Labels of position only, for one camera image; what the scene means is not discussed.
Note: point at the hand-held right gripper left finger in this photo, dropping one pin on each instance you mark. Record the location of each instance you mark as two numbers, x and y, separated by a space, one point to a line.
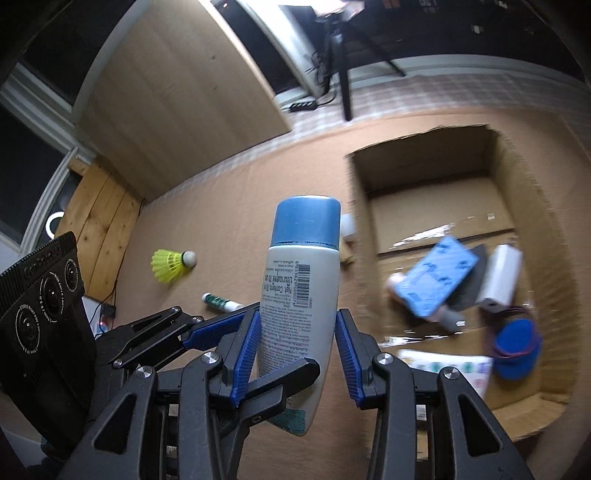
244 355

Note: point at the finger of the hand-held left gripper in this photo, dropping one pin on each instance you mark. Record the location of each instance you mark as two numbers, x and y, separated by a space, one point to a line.
207 332
286 378

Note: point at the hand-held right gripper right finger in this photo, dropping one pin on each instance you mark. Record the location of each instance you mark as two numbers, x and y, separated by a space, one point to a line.
348 360

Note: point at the white window frame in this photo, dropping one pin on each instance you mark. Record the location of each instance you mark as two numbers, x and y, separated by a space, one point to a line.
41 124
277 46

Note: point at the white lotion bottle blue cap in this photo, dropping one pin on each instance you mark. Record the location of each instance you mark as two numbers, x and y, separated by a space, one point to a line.
295 286

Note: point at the pink bottle grey cap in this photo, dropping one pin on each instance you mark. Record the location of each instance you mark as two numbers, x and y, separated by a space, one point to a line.
450 318

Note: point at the black power strip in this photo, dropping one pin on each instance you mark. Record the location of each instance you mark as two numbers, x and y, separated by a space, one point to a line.
302 105

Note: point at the black printed card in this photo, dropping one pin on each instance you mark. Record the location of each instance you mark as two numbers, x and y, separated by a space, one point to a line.
471 286

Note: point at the black tripod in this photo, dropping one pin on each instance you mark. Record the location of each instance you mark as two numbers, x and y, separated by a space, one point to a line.
344 69

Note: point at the checked cloth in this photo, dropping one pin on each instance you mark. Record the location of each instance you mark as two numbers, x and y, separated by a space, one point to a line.
415 92

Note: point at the patterned lighter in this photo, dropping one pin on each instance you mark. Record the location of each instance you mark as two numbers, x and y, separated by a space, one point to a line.
438 369

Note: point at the white charger adapter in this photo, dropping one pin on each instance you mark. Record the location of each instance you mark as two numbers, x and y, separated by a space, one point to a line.
501 274

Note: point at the cardboard box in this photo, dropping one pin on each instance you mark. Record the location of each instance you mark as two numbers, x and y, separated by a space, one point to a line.
438 207

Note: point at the green and white tube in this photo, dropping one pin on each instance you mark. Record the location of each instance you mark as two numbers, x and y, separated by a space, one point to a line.
221 302

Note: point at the small cream tube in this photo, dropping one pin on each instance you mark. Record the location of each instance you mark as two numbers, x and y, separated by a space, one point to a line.
348 226

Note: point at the blue plastic phone stand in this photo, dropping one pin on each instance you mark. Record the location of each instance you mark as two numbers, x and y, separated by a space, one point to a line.
434 277

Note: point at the light wooden board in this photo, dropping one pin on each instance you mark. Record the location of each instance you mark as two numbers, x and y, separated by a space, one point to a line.
184 92

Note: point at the yellow shuttlecock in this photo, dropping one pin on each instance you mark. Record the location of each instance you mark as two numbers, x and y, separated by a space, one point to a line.
168 266

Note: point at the black power adapter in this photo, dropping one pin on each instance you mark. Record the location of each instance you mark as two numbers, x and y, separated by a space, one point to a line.
107 311

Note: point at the wooden plank panel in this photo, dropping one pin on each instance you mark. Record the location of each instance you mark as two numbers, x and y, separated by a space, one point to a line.
101 217

